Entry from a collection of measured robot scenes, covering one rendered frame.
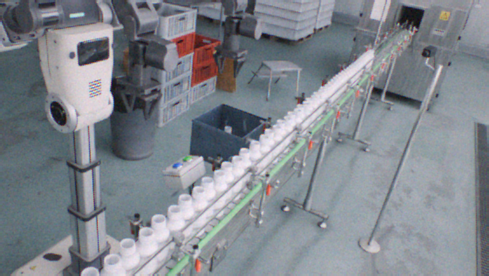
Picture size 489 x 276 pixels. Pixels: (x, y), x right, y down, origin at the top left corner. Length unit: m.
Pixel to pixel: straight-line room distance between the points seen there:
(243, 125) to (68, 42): 1.21
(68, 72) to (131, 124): 1.87
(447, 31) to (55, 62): 5.11
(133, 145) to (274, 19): 5.30
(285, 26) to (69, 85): 6.80
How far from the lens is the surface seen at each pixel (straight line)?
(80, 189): 1.77
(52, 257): 2.30
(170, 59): 0.96
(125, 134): 3.33
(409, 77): 5.99
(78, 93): 1.49
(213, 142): 2.06
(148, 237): 1.03
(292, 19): 7.95
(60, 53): 1.44
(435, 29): 5.86
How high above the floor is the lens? 1.86
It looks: 28 degrees down
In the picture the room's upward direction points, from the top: 9 degrees clockwise
